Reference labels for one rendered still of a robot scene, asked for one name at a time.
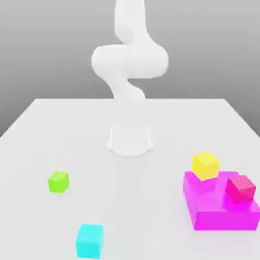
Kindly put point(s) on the small red cube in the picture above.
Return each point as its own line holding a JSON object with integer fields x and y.
{"x": 240, "y": 189}

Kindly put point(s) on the large magenta box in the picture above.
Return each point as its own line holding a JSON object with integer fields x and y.
{"x": 219, "y": 213}

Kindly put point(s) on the small cyan cube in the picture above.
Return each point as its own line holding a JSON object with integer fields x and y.
{"x": 89, "y": 240}

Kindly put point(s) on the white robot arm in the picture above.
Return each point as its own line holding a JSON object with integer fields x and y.
{"x": 130, "y": 61}

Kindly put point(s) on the small green cube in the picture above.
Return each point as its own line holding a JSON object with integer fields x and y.
{"x": 58, "y": 181}

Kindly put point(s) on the small yellow cube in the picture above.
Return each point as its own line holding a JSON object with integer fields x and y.
{"x": 205, "y": 166}

